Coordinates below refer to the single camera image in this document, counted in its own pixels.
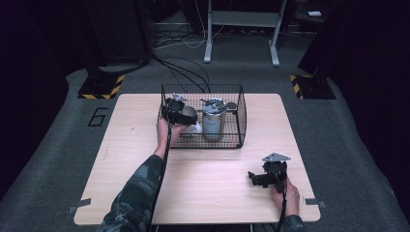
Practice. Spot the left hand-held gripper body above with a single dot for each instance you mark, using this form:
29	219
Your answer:
174	109

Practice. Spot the small dark round lid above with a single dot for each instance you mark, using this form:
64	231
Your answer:
231	105

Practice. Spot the grey tape piece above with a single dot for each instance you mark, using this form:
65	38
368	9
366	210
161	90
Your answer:
314	202
80	204

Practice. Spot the small white box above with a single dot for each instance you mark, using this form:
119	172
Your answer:
314	14

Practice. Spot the steel tumbler with lid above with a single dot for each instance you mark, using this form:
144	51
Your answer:
213	124

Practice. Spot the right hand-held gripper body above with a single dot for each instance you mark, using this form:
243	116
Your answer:
274	169

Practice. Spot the white metal stand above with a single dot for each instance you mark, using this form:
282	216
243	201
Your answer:
241	19

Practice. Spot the white cup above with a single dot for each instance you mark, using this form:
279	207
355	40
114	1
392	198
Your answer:
194	129

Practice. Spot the person's left hand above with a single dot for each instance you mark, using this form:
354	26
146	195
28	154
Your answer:
167	132

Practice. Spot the black stand with striped base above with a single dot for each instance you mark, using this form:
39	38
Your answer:
311	87
101	85

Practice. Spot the person's right hand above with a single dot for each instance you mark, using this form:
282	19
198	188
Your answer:
288	198

